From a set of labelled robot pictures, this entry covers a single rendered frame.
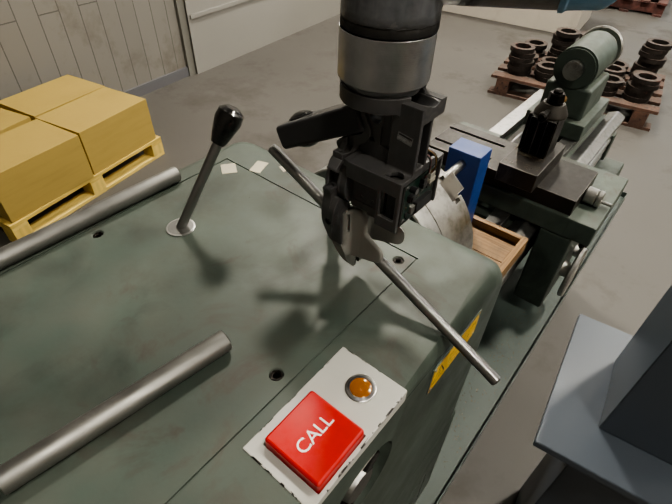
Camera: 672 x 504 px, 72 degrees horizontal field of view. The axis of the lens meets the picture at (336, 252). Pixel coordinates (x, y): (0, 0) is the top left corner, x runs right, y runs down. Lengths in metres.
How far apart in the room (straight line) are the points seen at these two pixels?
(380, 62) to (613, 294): 2.35
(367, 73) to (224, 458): 0.32
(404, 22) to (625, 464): 0.95
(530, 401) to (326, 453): 1.69
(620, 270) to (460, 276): 2.26
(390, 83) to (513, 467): 1.66
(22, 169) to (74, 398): 2.34
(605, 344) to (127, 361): 1.07
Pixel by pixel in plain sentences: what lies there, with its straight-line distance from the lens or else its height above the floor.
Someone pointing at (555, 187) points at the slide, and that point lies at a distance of 1.33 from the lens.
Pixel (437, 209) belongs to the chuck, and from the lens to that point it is 0.75.
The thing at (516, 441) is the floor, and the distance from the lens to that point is 1.94.
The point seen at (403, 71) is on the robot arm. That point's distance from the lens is 0.37.
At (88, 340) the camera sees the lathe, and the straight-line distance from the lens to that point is 0.53.
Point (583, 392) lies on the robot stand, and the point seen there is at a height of 0.75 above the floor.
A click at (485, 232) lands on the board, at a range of 1.24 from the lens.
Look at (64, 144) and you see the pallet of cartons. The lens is 2.87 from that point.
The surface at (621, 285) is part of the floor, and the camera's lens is 2.70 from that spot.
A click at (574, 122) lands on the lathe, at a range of 1.82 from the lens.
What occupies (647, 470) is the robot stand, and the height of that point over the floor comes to 0.75.
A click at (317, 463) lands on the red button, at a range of 0.40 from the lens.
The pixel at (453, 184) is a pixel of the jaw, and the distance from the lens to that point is 0.84.
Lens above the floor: 1.64
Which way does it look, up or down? 42 degrees down
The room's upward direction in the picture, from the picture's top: 2 degrees clockwise
